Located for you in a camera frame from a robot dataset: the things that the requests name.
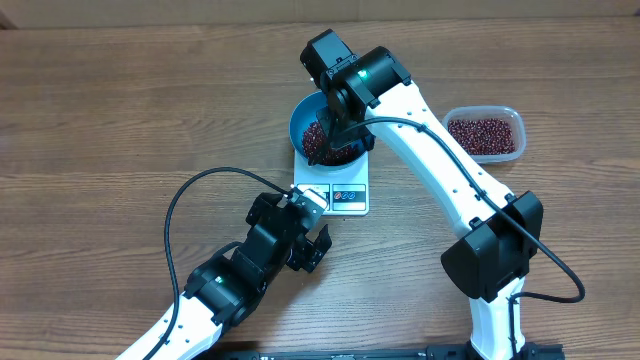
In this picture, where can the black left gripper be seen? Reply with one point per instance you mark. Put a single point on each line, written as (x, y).
(310, 252)

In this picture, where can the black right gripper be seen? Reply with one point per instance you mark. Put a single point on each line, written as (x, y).
(334, 127)

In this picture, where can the blue bowl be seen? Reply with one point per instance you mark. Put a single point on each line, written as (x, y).
(303, 115)

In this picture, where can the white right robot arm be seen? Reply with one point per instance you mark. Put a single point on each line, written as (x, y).
(373, 97)

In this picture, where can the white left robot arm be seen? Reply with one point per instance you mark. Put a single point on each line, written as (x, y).
(224, 290)

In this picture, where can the red beans in bowl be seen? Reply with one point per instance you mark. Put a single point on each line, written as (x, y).
(317, 152)

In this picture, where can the white kitchen scale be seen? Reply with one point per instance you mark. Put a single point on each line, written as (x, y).
(345, 187)

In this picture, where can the clear plastic bean container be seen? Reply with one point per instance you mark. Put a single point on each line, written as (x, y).
(505, 113)

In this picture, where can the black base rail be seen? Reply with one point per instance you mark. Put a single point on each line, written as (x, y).
(433, 352)

